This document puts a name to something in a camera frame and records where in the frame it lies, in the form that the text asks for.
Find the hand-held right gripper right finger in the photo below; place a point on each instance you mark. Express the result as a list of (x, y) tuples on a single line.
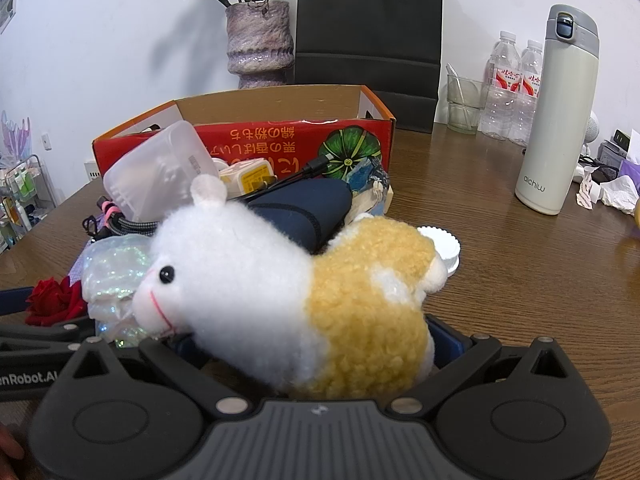
[(450, 342)]

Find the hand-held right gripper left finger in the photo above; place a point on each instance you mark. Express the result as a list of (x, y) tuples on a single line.
[(167, 356)]

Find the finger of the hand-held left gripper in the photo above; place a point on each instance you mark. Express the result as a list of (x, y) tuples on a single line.
[(12, 301), (50, 331)]

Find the red artificial rose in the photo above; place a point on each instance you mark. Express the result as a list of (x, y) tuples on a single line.
[(47, 297)]

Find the white and yellow plush toy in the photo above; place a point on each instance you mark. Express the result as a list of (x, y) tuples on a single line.
[(240, 270)]

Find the translucent plastic box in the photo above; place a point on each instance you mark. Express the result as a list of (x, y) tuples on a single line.
[(160, 170)]

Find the navy blue pouch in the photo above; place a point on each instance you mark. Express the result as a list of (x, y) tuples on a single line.
[(300, 210)]

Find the red cardboard box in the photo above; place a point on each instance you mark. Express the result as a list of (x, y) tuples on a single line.
[(300, 140)]

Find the person's left hand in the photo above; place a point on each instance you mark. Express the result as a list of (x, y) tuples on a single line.
[(9, 450)]

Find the iridescent cellophane wrapping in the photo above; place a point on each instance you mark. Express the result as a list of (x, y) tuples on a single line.
[(110, 270)]

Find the white jar lid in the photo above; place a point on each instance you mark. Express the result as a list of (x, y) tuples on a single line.
[(445, 252)]

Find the purple acrylic decoration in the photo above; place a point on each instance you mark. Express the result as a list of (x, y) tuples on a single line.
[(14, 137)]

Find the blue patterned packet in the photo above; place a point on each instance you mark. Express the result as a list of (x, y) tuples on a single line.
[(367, 180)]

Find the white and red wrapper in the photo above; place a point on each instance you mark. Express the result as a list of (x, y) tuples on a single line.
[(586, 192)]

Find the crumpled white tissue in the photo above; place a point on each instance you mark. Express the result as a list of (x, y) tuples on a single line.
[(620, 195)]

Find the yellow round object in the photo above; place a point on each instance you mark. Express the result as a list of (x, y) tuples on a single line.
[(637, 215)]

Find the clear glass cup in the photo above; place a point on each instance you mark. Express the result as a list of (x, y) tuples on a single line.
[(465, 110)]

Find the clear plastic water bottle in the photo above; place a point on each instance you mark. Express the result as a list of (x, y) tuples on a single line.
[(500, 105), (527, 110)]

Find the grey electronic box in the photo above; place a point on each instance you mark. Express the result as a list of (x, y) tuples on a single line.
[(611, 152)]

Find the purple tissue box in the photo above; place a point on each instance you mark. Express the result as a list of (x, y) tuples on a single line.
[(631, 167)]

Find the white thermos bottle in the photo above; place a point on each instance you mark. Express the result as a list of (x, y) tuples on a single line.
[(555, 110)]

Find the small white round device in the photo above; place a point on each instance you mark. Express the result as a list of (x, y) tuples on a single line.
[(593, 127)]

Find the black chair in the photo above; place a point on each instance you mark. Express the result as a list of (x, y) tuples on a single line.
[(367, 20)]

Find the purple textured vase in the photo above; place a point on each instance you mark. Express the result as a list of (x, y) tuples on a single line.
[(257, 35)]

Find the white wall socket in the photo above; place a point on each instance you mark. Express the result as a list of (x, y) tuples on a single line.
[(47, 141)]

